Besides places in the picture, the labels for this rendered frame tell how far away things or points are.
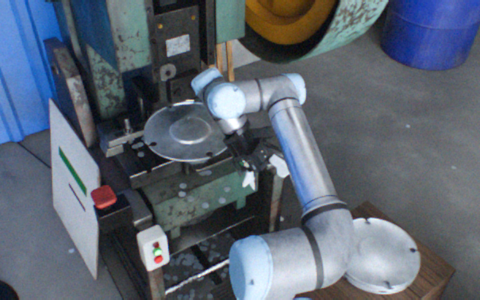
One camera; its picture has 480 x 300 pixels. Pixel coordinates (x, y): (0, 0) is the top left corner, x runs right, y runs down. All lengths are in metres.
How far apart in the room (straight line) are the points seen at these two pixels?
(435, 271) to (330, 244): 1.01
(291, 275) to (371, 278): 0.89
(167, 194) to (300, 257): 0.77
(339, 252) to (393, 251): 0.92
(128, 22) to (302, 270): 0.76
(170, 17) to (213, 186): 0.56
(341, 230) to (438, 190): 1.77
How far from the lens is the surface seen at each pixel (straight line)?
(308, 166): 1.00
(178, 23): 1.43
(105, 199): 1.45
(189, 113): 1.66
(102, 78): 1.73
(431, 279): 1.86
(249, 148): 1.23
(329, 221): 0.94
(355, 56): 3.56
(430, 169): 2.78
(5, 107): 2.80
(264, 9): 1.70
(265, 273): 0.88
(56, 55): 1.84
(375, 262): 1.79
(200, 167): 1.47
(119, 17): 1.30
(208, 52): 1.48
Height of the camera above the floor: 1.80
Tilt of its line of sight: 43 degrees down
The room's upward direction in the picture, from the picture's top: 1 degrees clockwise
